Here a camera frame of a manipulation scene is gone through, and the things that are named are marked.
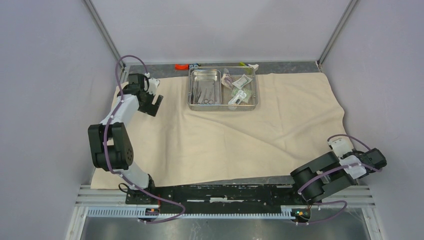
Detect wire mesh steel basket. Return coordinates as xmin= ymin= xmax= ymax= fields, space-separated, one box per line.
xmin=187 ymin=66 xmax=259 ymax=112

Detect dark packet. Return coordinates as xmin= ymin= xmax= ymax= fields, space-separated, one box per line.
xmin=221 ymin=73 xmax=235 ymax=89

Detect beige cloth wrap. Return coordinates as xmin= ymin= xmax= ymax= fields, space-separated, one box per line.
xmin=90 ymin=72 xmax=354 ymax=190

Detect green white brush tool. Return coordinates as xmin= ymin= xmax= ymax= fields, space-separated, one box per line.
xmin=239 ymin=62 xmax=259 ymax=72

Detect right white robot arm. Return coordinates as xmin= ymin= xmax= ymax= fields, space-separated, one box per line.
xmin=288 ymin=148 xmax=387 ymax=205

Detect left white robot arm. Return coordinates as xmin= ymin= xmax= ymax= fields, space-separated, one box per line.
xmin=87 ymin=72 xmax=163 ymax=204

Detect steel surgical forceps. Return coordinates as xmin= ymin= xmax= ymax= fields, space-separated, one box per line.
xmin=192 ymin=82 xmax=202 ymax=105

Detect steel surgical scissors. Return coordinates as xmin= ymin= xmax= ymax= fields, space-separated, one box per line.
xmin=201 ymin=85 xmax=215 ymax=105

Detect orange red tape roll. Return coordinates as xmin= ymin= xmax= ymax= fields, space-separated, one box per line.
xmin=174 ymin=64 xmax=190 ymax=71

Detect stainless steel inner tray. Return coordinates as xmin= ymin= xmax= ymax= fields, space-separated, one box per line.
xmin=188 ymin=69 xmax=222 ymax=105

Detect small black blue toy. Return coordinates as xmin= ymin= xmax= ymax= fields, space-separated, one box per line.
xmin=188 ymin=63 xmax=201 ymax=69

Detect green printed gauze packet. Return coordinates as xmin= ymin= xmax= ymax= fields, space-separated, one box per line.
xmin=231 ymin=88 xmax=252 ymax=104

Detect white sealed pouch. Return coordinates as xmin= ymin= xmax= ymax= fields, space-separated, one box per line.
xmin=232 ymin=74 xmax=253 ymax=90

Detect clear plastic bag item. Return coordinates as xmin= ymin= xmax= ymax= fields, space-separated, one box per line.
xmin=228 ymin=89 xmax=247 ymax=105

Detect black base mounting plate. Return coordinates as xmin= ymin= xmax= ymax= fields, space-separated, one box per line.
xmin=125 ymin=184 xmax=307 ymax=214

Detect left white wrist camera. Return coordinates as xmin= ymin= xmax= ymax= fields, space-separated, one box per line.
xmin=146 ymin=77 xmax=160 ymax=96

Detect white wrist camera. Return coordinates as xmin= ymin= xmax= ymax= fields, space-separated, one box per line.
xmin=146 ymin=77 xmax=160 ymax=96
xmin=327 ymin=137 xmax=353 ymax=159

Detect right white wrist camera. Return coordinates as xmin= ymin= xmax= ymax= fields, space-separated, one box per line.
xmin=327 ymin=137 xmax=353 ymax=159

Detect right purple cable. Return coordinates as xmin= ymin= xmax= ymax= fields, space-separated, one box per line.
xmin=296 ymin=134 xmax=383 ymax=226

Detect left aluminium corner post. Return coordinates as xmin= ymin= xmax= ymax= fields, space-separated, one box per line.
xmin=82 ymin=0 xmax=121 ymax=61

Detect aluminium corner post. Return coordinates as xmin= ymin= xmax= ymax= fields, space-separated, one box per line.
xmin=316 ymin=0 xmax=360 ymax=71
xmin=82 ymin=0 xmax=121 ymax=61

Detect white slotted cable duct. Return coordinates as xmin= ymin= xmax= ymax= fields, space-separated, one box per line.
xmin=86 ymin=206 xmax=308 ymax=220

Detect right aluminium corner post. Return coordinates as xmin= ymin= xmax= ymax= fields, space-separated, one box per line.
xmin=316 ymin=0 xmax=360 ymax=71

